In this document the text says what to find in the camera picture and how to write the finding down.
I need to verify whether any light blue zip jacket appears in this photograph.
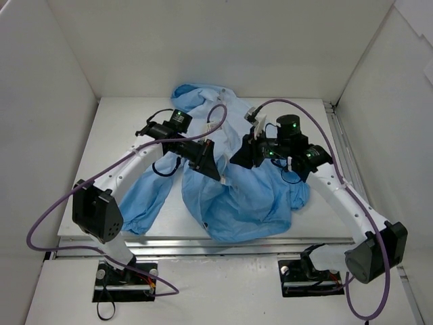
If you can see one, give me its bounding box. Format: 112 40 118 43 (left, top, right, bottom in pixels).
119 83 311 242

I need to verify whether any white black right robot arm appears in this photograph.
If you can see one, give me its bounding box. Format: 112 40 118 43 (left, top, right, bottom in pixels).
230 113 408 284

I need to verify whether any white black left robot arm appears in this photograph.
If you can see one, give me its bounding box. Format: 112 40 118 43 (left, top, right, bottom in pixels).
72 110 222 284

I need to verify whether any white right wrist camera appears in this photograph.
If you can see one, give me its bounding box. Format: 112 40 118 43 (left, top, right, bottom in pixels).
244 107 267 139

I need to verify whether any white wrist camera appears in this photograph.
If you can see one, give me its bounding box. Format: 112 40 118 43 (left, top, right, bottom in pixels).
202 121 221 133
244 107 267 139

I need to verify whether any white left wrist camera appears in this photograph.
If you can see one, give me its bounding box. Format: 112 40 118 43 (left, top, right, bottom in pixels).
202 121 221 133

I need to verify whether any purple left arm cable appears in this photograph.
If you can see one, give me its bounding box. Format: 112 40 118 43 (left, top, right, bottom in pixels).
26 104 227 298

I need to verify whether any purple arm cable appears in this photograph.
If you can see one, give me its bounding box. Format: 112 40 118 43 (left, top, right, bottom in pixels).
26 104 227 298
250 98 392 320

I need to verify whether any aluminium rail right side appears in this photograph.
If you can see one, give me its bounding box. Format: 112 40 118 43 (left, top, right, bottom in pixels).
323 101 425 324

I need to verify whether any aluminium rail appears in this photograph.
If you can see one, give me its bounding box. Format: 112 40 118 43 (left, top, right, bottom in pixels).
323 101 425 324
43 236 356 260

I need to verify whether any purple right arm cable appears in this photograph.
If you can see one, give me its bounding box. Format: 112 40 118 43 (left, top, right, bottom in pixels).
250 98 392 320

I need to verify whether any aluminium rail front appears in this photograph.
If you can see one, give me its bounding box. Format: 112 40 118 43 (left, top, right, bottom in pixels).
43 236 356 260

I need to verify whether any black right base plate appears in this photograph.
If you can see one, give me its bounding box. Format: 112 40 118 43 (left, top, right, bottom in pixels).
278 259 345 298

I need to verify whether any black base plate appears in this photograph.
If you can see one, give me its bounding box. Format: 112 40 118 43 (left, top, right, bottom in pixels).
278 259 345 298
92 261 157 303

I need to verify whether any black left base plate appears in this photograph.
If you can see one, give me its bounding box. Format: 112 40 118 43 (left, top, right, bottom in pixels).
92 261 157 303

